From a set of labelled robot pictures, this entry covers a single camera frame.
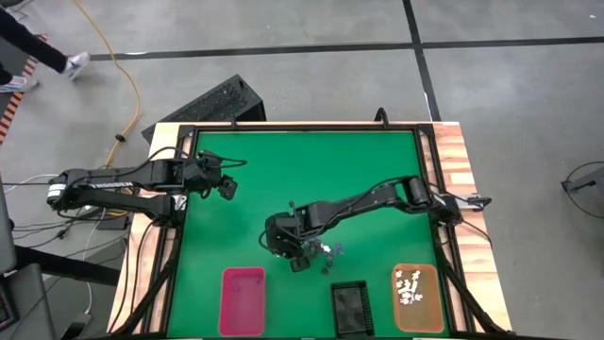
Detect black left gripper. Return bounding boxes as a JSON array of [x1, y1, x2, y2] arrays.
[[188, 149, 239, 202]]

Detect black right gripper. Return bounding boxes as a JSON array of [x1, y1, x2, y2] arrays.
[[258, 210, 314, 274]]

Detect black slotted plastic basket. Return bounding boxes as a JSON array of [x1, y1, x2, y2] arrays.
[[329, 280, 376, 337]]

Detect green table mat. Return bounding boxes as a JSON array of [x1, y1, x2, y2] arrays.
[[167, 130, 450, 337]]

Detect black perforated case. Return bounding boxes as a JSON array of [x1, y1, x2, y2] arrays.
[[141, 74, 268, 143]]

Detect pink plastic bin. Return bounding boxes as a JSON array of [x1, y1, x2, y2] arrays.
[[218, 266, 267, 336]]

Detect orange plastic bin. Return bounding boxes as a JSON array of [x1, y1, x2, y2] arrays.
[[391, 263, 445, 333]]

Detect black floor beam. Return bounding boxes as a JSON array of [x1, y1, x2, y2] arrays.
[[13, 245, 122, 287]]

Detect person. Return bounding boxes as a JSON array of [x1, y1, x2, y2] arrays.
[[0, 5, 92, 94]]

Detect grey equipment cart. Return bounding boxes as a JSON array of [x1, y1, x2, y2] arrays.
[[0, 177, 58, 340]]

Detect black orange-striped floor mat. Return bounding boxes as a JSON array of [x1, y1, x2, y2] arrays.
[[0, 32, 50, 143]]

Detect grey stand base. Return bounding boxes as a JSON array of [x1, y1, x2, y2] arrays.
[[561, 170, 604, 195]]

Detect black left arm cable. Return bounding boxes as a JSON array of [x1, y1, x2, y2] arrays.
[[134, 145, 249, 179]]

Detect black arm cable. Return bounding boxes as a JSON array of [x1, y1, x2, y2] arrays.
[[134, 145, 249, 179], [327, 176, 416, 223]]

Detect yellow floor cable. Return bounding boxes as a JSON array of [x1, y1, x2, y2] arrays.
[[73, 0, 142, 169]]

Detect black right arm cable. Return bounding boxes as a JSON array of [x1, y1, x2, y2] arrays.
[[327, 176, 416, 223]]

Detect white floor cable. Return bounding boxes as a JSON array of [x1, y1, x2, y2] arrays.
[[2, 173, 60, 196]]

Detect black looped floor cable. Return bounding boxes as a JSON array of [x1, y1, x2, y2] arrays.
[[560, 161, 604, 229]]

